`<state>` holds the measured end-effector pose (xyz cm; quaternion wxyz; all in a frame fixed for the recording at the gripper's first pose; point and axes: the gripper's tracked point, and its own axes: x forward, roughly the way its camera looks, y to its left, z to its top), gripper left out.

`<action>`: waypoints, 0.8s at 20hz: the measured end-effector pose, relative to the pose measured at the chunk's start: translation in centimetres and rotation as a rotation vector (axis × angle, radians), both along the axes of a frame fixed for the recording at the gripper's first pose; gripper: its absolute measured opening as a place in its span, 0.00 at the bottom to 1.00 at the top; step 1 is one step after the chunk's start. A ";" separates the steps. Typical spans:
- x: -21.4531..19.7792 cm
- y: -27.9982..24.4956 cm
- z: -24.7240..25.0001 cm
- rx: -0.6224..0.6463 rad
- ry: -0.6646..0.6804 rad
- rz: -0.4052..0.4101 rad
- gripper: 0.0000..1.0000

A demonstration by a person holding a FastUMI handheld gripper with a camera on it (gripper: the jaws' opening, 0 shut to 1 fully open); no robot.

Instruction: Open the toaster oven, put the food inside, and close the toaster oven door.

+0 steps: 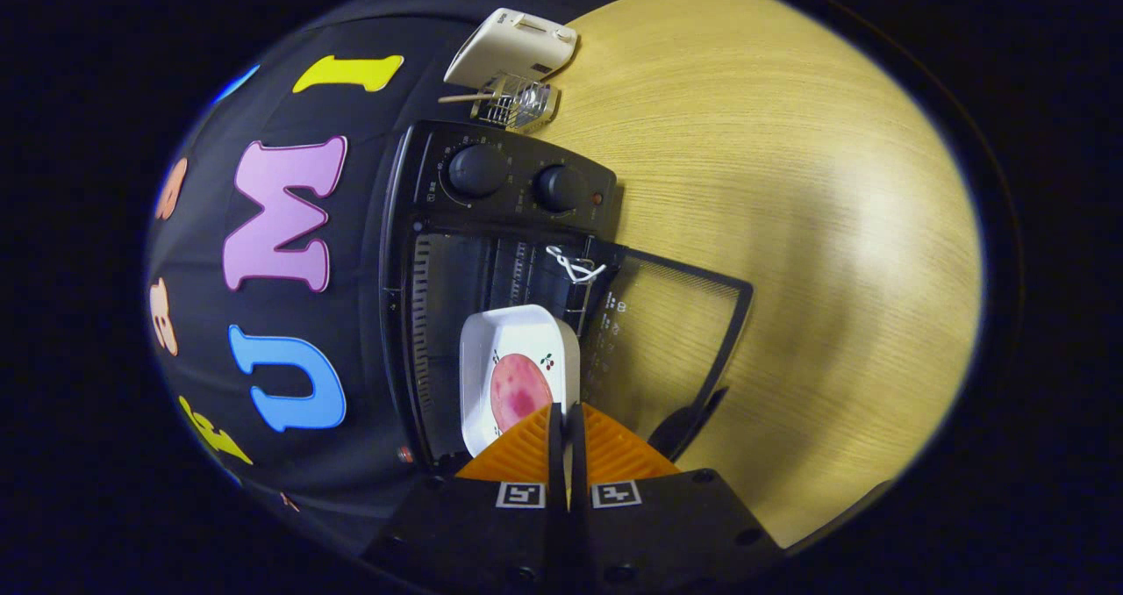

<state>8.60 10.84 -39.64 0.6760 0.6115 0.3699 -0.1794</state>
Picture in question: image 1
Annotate white bread toaster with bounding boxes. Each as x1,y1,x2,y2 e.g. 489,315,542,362
443,8,580,89

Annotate small wire basket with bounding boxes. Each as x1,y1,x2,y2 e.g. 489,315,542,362
470,73,560,133

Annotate pink round food slice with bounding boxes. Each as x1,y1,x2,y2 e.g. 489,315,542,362
490,354,554,434

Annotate black backdrop cloth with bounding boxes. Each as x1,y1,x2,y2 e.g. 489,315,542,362
145,7,492,561

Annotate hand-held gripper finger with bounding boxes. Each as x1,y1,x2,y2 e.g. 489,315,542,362
364,402,567,591
569,402,786,591

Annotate white cord tie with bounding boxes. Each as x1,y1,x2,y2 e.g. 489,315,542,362
546,244,607,284

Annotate black toaster oven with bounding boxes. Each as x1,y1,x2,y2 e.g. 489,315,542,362
379,119,755,473

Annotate white square plate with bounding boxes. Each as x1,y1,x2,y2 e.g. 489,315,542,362
460,305,582,458

